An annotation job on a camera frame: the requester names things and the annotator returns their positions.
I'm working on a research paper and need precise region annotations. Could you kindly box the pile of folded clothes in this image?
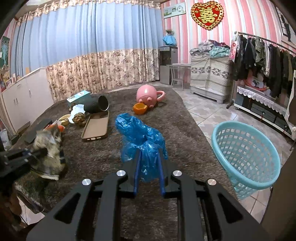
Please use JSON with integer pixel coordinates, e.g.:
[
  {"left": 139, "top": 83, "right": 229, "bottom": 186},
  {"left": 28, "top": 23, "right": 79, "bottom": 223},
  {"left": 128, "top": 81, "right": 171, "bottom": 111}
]
[{"left": 190, "top": 40, "right": 230, "bottom": 58}]

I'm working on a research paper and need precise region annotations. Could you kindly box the covered patterned cabinet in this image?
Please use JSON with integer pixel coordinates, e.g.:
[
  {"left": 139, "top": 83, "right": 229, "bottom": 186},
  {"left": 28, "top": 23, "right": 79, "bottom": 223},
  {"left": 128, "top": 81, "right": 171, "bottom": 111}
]
[{"left": 190, "top": 53, "right": 232, "bottom": 103}]

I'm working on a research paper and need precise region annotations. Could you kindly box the blue plastic bag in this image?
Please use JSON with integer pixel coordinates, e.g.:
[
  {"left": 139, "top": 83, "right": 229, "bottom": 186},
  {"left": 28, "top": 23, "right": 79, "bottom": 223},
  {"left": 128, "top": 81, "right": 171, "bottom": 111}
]
[{"left": 115, "top": 113, "right": 168, "bottom": 182}]

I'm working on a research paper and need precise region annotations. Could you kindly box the orange peel cup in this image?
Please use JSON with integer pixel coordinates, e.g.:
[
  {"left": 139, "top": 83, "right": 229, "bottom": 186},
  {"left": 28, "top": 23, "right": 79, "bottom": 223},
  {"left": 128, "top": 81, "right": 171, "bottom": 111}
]
[{"left": 133, "top": 102, "right": 148, "bottom": 115}]

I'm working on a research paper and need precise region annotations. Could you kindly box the blue floral curtain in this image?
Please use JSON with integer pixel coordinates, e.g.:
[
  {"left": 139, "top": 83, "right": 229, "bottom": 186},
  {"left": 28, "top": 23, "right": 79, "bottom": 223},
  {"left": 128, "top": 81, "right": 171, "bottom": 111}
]
[{"left": 10, "top": 1, "right": 163, "bottom": 101}]

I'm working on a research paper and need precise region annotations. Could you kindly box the brown chair with cloth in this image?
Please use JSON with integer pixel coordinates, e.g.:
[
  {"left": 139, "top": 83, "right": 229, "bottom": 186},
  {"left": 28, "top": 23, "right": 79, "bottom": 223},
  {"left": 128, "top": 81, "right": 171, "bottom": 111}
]
[{"left": 285, "top": 71, "right": 295, "bottom": 136}]

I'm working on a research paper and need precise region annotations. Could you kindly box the low TV stand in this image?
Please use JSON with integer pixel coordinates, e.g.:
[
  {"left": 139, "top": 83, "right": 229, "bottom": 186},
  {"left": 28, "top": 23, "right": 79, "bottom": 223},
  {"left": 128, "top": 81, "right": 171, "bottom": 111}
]
[{"left": 234, "top": 86, "right": 292, "bottom": 138}]

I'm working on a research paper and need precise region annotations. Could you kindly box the light blue plastic basket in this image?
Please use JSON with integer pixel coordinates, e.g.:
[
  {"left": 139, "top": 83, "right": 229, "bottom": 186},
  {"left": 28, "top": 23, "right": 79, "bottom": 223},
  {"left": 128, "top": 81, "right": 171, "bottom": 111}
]
[{"left": 211, "top": 121, "right": 281, "bottom": 200}]

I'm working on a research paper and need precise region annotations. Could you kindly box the light blue cloud tray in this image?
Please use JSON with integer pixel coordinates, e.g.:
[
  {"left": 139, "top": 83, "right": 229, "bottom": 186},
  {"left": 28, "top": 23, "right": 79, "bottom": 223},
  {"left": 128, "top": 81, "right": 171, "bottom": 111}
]
[{"left": 69, "top": 104, "right": 85, "bottom": 124}]

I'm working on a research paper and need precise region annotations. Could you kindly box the black ribbed cup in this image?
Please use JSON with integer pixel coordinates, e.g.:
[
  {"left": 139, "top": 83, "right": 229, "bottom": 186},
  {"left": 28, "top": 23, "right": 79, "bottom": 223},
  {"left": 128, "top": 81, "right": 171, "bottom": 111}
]
[{"left": 84, "top": 95, "right": 109, "bottom": 114}]

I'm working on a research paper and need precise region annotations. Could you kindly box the pink pig mug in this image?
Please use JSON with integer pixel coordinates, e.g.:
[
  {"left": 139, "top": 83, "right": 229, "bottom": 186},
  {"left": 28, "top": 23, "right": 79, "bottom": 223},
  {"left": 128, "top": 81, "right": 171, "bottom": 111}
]
[{"left": 136, "top": 84, "right": 166, "bottom": 109}]

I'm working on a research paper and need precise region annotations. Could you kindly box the white cabinet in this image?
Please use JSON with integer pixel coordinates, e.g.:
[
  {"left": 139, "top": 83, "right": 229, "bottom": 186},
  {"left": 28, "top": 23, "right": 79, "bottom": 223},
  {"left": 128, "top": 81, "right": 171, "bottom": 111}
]
[{"left": 1, "top": 68, "right": 54, "bottom": 133}]

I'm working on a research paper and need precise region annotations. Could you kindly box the small landscape picture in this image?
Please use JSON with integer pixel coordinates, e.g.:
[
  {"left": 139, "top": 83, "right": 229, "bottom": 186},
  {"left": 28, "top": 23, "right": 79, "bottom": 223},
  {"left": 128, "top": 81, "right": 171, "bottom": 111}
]
[{"left": 164, "top": 2, "right": 186, "bottom": 19}]

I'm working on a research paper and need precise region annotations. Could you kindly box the teal tissue box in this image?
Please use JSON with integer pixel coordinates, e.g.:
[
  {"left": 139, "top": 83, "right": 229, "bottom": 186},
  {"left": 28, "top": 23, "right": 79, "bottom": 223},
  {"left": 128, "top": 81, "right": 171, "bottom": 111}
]
[{"left": 67, "top": 90, "right": 91, "bottom": 107}]

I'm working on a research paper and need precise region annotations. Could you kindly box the orange plastic bag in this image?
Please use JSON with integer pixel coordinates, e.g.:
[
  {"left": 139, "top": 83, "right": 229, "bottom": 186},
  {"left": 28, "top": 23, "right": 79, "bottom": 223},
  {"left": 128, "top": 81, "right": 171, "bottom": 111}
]
[{"left": 45, "top": 123, "right": 65, "bottom": 133}]

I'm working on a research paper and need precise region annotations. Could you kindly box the cream small bowl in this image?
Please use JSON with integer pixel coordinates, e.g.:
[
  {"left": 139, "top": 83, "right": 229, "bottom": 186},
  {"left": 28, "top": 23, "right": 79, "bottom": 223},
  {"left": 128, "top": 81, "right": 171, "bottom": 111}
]
[{"left": 59, "top": 114, "right": 71, "bottom": 126}]

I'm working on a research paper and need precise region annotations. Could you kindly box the small metal stool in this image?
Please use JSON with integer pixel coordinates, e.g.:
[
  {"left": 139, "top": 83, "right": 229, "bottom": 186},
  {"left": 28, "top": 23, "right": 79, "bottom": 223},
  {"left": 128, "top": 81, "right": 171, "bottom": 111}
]
[{"left": 167, "top": 63, "right": 191, "bottom": 89}]

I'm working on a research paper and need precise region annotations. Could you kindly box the printed snack wrapper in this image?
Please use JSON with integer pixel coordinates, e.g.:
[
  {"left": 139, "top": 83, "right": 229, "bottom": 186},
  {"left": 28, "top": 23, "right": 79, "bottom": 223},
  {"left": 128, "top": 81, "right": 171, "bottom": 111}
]
[{"left": 31, "top": 125, "right": 66, "bottom": 181}]

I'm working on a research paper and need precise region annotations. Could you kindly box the framed wedding picture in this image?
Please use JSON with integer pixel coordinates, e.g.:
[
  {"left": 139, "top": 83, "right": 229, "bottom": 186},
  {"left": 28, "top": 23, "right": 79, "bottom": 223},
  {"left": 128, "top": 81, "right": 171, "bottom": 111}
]
[{"left": 275, "top": 6, "right": 295, "bottom": 51}]

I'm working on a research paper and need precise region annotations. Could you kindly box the brown shaggy rug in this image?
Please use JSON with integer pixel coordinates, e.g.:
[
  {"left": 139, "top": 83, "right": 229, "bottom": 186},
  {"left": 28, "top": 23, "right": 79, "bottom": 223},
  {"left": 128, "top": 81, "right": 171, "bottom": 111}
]
[{"left": 9, "top": 86, "right": 239, "bottom": 241}]

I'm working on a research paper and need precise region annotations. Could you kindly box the brown phone case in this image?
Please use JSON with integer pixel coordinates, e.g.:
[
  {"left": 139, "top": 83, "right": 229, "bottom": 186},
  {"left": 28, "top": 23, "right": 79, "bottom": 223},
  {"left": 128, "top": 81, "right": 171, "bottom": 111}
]
[{"left": 81, "top": 111, "right": 109, "bottom": 142}]

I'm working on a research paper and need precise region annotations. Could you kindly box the clothes rack with garments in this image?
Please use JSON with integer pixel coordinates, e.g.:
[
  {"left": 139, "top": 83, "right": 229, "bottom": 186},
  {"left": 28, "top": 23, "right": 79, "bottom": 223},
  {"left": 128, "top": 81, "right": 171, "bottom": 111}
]
[{"left": 229, "top": 31, "right": 295, "bottom": 98}]

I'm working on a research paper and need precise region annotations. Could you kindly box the brown paper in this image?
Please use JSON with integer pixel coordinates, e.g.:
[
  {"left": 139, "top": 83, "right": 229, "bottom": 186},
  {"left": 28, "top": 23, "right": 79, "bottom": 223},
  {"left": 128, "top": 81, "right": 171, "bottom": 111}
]
[{"left": 72, "top": 113, "right": 86, "bottom": 128}]

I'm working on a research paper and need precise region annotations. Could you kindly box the blue covered water bottle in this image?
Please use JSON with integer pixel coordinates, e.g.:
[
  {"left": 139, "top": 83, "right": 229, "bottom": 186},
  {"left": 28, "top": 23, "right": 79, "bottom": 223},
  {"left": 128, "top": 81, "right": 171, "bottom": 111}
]
[{"left": 163, "top": 29, "right": 177, "bottom": 47}]

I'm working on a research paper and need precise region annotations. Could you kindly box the grey water dispenser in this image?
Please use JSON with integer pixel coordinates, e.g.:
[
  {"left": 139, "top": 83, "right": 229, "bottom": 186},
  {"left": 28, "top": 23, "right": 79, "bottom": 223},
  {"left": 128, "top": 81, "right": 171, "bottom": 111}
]
[{"left": 159, "top": 46, "right": 178, "bottom": 85}]

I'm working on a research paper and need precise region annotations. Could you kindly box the red heart wall decoration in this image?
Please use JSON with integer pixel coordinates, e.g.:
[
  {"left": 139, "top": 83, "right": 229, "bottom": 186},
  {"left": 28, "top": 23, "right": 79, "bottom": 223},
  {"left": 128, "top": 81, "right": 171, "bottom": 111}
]
[{"left": 191, "top": 1, "right": 224, "bottom": 31}]

